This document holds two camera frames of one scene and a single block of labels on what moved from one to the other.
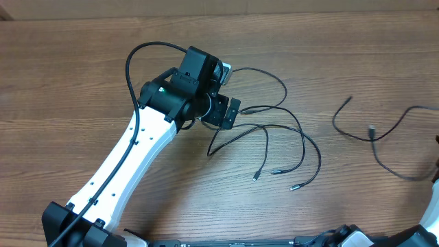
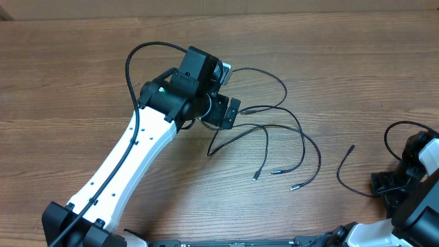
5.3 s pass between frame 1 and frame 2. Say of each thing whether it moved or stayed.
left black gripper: stayed
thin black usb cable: stayed
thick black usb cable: moved
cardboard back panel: stayed
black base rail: stayed
